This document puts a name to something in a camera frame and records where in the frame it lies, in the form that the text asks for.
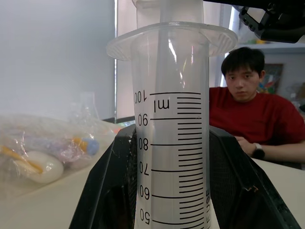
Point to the black wrist watch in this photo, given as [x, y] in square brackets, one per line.
[258, 151]

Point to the blue ball with orange stem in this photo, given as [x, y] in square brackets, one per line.
[91, 145]

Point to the clear plastic bag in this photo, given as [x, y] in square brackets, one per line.
[47, 133]

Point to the white egg-shaped toy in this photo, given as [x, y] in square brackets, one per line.
[46, 167]

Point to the colourful framed picture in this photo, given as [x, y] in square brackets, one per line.
[271, 78]

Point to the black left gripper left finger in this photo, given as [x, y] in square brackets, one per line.
[107, 181]

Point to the large clear plastic syringe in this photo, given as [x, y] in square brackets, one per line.
[166, 148]

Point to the person's left hand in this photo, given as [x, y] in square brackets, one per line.
[245, 145]

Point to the person in red t-shirt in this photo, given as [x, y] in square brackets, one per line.
[257, 114]

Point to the clear glass conical flask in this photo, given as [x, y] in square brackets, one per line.
[88, 107]

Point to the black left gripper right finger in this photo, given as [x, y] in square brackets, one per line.
[240, 190]

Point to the yellow orange stick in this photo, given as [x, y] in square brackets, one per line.
[21, 159]

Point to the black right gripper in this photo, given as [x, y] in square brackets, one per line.
[274, 21]

